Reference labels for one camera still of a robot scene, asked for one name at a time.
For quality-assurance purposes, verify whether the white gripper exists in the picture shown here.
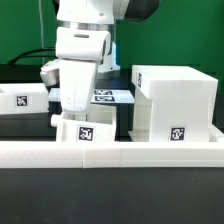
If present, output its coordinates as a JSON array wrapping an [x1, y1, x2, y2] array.
[[55, 27, 111, 112]]

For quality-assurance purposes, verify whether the white front drawer with knob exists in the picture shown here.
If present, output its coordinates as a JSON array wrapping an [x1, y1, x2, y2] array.
[[51, 104, 116, 143]]

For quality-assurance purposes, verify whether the white drawer housing box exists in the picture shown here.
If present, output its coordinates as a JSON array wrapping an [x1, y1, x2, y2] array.
[[130, 65, 218, 142]]

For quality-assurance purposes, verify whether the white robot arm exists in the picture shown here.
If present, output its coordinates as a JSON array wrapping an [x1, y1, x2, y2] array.
[[55, 0, 160, 114]]

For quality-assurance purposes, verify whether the white rear drawer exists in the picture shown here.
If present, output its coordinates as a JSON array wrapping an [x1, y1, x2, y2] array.
[[0, 83, 49, 115]]

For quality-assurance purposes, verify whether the white L-shaped fence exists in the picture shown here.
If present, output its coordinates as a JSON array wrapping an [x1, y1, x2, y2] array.
[[0, 128, 224, 168]]

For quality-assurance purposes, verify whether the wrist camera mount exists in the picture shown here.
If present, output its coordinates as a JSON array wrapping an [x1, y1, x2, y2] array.
[[40, 59, 59, 86]]

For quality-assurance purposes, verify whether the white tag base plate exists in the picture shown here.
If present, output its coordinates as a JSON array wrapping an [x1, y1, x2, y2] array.
[[49, 88, 134, 104]]

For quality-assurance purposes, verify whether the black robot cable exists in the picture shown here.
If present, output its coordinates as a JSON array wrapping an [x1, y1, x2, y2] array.
[[7, 47, 58, 66]]

